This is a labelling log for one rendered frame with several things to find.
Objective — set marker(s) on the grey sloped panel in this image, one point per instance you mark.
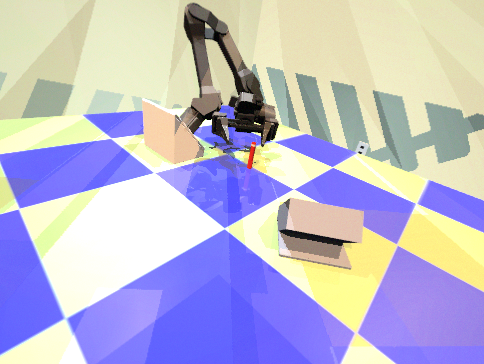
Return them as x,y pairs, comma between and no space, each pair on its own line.
315,232

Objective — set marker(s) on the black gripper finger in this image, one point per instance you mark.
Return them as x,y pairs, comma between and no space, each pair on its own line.
222,128
267,132

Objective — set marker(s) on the red peg with white band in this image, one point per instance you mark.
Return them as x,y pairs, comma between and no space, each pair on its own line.
251,155

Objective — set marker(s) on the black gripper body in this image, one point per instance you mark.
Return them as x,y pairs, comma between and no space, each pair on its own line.
244,122

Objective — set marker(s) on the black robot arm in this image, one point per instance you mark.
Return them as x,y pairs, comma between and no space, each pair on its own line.
250,98

